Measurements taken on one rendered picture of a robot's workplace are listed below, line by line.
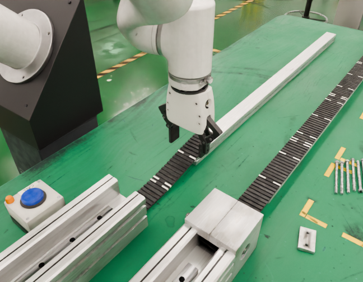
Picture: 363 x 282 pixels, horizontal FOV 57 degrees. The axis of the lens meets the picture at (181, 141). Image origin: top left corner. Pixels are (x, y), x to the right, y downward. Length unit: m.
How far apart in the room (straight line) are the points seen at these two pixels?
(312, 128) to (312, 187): 0.18
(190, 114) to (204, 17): 0.20
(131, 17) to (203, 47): 0.15
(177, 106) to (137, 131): 0.24
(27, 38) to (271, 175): 0.63
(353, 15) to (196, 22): 2.00
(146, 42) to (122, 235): 0.35
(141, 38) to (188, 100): 0.15
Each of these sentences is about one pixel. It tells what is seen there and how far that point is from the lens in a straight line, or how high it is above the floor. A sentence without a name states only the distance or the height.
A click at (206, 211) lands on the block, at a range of 0.59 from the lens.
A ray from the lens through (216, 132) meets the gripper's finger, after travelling 0.69.
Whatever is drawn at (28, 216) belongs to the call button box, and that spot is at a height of 0.84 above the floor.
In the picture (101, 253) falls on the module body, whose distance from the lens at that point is 0.61.
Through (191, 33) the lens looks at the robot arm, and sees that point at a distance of 0.59.
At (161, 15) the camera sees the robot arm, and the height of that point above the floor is 1.18.
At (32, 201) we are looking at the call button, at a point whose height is 0.85.
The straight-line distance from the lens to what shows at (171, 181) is 0.74.
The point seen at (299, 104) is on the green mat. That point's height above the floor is 0.78.
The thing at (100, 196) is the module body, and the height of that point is 0.86.
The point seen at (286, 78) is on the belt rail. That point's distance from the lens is 1.15.
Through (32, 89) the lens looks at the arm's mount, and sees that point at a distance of 0.88.
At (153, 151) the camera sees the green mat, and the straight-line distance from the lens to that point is 0.84.
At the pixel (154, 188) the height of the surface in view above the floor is 0.79.
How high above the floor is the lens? 1.33
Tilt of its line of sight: 39 degrees down
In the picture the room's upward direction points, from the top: straight up
